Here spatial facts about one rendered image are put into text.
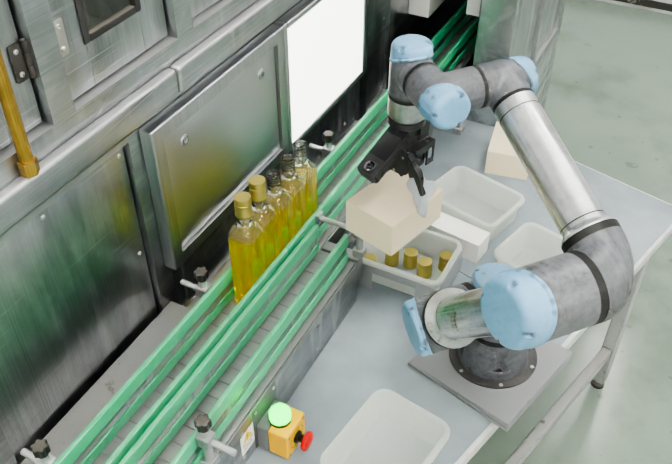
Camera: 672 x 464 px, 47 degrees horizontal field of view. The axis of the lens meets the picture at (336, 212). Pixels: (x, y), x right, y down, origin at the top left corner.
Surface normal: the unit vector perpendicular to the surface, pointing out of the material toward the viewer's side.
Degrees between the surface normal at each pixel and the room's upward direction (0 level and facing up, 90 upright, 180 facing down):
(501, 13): 90
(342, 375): 0
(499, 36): 90
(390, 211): 0
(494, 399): 3
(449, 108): 90
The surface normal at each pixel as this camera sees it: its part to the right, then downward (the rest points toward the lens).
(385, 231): -0.68, 0.47
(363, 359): 0.00, -0.77
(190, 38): 0.89, 0.29
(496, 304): -0.89, 0.23
